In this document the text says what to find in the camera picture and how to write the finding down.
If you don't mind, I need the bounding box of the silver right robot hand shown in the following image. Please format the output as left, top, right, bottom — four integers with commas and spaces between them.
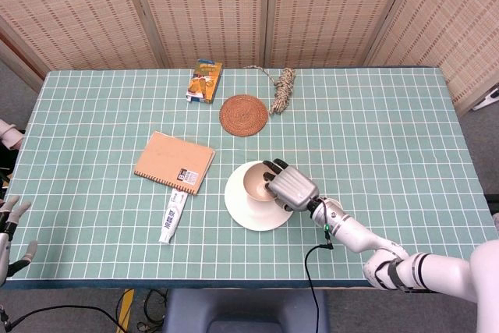
261, 158, 320, 212

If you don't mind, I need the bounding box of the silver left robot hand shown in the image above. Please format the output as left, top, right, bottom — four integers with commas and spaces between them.
0, 195, 39, 285

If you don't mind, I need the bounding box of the beige plastic bowl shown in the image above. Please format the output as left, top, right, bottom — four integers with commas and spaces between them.
242, 161, 285, 203

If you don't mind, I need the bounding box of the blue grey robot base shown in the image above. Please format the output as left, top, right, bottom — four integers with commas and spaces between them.
162, 289, 331, 333

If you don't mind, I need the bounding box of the white paper plate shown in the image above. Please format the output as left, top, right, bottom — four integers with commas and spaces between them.
224, 160, 298, 232

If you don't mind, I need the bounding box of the round brown rattan coaster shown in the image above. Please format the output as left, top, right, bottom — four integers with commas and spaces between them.
218, 94, 270, 138

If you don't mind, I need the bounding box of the white cylindrical fitting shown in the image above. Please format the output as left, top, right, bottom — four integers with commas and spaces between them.
0, 118, 25, 151

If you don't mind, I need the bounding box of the green grid tablecloth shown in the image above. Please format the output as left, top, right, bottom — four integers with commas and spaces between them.
2, 66, 499, 283

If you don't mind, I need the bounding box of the white pink toothpaste tube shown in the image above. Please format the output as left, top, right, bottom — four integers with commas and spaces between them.
157, 188, 188, 245

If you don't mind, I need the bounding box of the kraft spiral notebook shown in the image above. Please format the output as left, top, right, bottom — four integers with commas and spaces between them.
133, 131, 217, 197

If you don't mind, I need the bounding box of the orange blue snack box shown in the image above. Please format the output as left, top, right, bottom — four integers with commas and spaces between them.
185, 58, 224, 105

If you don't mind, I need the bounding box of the bamboo folding screen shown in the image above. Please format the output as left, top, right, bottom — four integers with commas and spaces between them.
0, 0, 499, 115

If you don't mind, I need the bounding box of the white screen foot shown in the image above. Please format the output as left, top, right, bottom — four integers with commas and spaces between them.
472, 87, 499, 112

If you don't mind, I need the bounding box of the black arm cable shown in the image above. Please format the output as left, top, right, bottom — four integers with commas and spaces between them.
304, 227, 334, 333

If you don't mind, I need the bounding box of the black floor cable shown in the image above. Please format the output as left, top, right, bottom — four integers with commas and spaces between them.
0, 303, 128, 333

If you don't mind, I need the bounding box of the beige braided rope bundle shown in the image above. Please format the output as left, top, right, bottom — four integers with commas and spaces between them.
243, 66, 297, 115

